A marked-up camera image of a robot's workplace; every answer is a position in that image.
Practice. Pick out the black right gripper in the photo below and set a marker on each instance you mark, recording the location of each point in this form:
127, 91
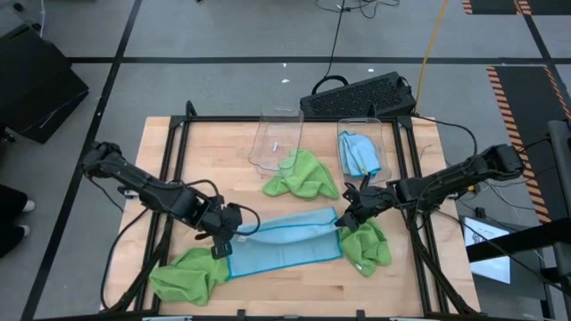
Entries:
374, 203

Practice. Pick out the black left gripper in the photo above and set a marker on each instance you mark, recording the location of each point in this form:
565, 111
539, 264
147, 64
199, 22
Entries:
223, 223

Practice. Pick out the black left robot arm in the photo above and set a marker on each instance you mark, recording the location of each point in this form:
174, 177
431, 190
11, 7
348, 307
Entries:
134, 178

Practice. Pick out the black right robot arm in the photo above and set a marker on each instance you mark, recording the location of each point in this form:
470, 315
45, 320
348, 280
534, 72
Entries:
455, 178

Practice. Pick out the green microfiber towel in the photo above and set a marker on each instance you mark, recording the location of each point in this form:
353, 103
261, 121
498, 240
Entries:
366, 247
303, 178
187, 278

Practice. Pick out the clear plastic bin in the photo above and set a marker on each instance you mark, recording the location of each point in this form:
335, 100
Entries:
383, 134
276, 134

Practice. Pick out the black computer case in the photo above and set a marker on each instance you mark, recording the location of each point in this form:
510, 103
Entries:
357, 96

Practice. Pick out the black metal beam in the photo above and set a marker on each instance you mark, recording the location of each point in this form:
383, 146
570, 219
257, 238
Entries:
513, 243

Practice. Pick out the black orange-striped floor mat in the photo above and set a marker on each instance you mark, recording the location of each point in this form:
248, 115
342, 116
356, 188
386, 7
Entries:
522, 111
495, 5

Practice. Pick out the person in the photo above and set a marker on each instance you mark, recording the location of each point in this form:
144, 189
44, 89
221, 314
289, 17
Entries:
11, 218

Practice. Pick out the black floor case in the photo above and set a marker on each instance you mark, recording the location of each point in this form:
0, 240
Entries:
35, 84

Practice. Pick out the black frame clamp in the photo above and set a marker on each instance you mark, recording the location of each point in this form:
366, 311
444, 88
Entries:
361, 315
190, 111
241, 315

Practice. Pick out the black aluminium table frame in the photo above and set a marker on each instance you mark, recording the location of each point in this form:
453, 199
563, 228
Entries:
294, 118

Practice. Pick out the silver aluminium bracket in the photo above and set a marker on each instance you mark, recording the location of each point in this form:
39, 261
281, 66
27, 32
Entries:
167, 318
408, 319

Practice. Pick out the grey padded post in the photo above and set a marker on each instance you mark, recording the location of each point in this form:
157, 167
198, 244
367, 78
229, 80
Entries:
562, 200

